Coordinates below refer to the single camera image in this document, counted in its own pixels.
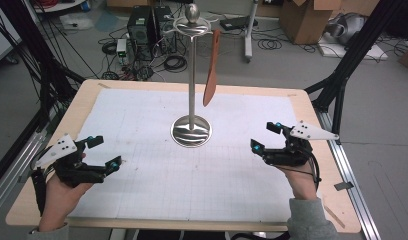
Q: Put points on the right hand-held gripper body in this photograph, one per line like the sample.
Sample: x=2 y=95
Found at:
x=292 y=150

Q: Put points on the wooden spatula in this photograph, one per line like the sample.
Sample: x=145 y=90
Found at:
x=212 y=80

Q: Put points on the person's left hand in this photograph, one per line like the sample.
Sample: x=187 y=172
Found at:
x=60 y=200

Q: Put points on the small white device box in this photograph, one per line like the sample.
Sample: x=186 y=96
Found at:
x=121 y=50

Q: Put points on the person's right hand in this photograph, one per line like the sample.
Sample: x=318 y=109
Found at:
x=302 y=183

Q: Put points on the open cardboard box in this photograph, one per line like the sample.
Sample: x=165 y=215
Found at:
x=308 y=21

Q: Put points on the white foam board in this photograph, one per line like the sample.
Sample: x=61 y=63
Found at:
x=358 y=51

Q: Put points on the black computer tower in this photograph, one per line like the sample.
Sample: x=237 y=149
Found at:
x=140 y=33

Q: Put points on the grey tape strip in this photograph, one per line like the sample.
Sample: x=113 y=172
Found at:
x=343 y=186

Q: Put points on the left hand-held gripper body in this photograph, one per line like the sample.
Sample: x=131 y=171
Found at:
x=75 y=170

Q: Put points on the black frame post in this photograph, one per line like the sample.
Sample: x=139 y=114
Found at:
x=45 y=86

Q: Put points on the round white table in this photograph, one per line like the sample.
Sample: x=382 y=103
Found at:
x=58 y=5

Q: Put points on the black frame strut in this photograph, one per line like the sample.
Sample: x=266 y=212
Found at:
x=345 y=66

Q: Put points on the steel utensil stand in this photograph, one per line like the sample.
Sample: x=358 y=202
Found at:
x=192 y=83

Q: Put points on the white grid paper mat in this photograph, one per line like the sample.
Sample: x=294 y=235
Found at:
x=158 y=186

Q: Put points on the aluminium rail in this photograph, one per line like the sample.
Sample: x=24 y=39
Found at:
x=15 y=170
x=352 y=180

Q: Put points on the flat black device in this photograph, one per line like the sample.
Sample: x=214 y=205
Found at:
x=237 y=22

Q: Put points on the grey vacuum cleaner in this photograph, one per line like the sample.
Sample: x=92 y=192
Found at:
x=345 y=28

